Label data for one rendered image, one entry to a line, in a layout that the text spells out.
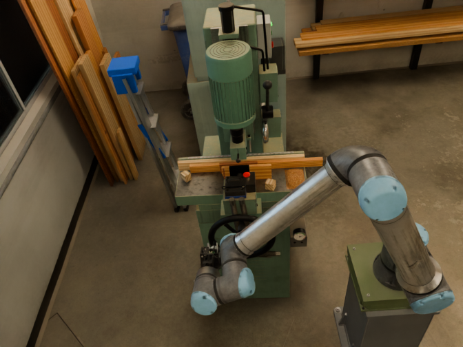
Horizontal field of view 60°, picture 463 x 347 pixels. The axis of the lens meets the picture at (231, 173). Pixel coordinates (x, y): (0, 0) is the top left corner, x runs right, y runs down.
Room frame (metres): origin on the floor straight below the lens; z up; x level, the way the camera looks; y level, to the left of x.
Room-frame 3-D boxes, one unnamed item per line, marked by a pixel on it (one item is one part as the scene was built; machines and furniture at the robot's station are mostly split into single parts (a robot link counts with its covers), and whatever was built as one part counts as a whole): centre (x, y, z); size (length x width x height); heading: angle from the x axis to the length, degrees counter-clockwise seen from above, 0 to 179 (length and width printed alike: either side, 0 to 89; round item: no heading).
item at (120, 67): (2.14, 0.48, 0.58); 0.27 x 0.25 x 1.16; 87
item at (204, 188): (1.30, -0.03, 0.87); 0.61 x 0.30 x 0.06; 83
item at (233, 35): (1.55, -0.06, 1.54); 0.08 x 0.08 x 0.17; 83
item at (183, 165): (1.43, -0.05, 0.93); 0.60 x 0.02 x 0.05; 83
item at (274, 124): (1.57, -0.22, 1.02); 0.09 x 0.07 x 0.12; 83
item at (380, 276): (0.92, -0.64, 0.69); 0.19 x 0.19 x 0.10
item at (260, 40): (1.71, -0.22, 1.40); 0.10 x 0.06 x 0.16; 173
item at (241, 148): (1.43, -0.05, 1.03); 0.14 x 0.07 x 0.09; 173
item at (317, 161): (1.40, -0.12, 0.92); 0.62 x 0.02 x 0.04; 83
